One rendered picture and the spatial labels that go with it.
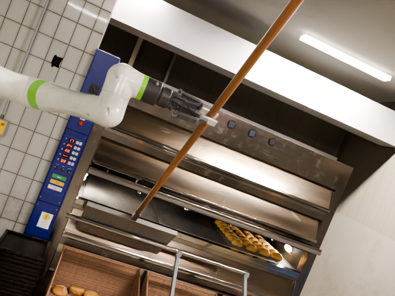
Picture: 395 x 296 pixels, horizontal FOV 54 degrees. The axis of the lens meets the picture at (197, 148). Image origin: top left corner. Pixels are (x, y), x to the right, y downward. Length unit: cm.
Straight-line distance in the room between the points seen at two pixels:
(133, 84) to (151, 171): 139
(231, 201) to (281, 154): 51
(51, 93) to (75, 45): 118
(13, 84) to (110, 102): 41
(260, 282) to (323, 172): 98
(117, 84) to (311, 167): 201
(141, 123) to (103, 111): 133
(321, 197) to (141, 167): 141
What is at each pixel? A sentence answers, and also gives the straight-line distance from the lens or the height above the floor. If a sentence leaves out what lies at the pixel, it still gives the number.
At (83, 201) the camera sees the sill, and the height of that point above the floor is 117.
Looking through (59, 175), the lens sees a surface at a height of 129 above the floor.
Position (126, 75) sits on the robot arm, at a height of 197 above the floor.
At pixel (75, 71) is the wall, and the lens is 266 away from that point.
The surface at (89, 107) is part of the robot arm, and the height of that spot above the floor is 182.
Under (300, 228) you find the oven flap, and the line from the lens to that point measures 312.
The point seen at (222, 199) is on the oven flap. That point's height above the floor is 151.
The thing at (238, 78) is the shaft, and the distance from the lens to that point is 130.
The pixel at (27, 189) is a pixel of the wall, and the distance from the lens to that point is 276.
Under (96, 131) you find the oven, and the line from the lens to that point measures 265.
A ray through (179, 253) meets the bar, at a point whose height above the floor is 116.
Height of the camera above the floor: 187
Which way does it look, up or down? 2 degrees down
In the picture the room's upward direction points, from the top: 22 degrees clockwise
